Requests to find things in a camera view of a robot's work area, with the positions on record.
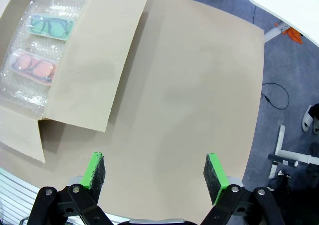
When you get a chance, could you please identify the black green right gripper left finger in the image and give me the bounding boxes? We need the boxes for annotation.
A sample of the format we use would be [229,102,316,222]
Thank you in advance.
[26,152,112,225]

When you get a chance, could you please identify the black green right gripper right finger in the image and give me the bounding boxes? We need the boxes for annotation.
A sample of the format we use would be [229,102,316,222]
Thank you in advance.
[199,153,285,225]

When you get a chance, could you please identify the black glasses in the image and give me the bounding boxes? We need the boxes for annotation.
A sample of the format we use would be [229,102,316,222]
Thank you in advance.
[29,15,72,38]
[12,55,56,83]

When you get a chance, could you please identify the clear red glasses case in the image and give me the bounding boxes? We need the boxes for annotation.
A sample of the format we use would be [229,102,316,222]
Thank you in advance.
[9,48,59,86]

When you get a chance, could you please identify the clear green glasses case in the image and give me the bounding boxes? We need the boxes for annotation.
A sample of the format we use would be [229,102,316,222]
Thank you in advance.
[26,12,76,42]

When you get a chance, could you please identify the white ribbed robot base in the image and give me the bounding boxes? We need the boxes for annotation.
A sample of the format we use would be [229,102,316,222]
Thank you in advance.
[0,167,131,225]

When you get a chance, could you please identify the black chair base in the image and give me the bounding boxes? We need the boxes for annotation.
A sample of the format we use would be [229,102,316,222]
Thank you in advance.
[266,170,319,196]

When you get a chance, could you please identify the clear bubble wrap sheet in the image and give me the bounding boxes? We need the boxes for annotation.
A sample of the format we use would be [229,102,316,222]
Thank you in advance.
[0,0,95,118]

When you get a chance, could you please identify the open brown cardboard box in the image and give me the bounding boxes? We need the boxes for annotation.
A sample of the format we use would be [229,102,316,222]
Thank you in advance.
[0,0,149,164]

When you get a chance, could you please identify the white table leg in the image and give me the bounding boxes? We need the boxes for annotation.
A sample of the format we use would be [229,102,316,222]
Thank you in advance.
[263,24,290,43]

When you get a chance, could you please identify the white side table top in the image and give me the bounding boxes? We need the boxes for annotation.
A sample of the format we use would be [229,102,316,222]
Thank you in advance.
[243,0,319,48]

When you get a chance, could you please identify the white tubular floor frame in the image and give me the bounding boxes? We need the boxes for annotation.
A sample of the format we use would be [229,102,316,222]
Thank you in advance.
[268,124,319,180]

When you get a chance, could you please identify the black floor cable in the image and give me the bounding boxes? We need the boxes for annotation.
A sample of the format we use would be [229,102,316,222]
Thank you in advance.
[260,83,290,110]

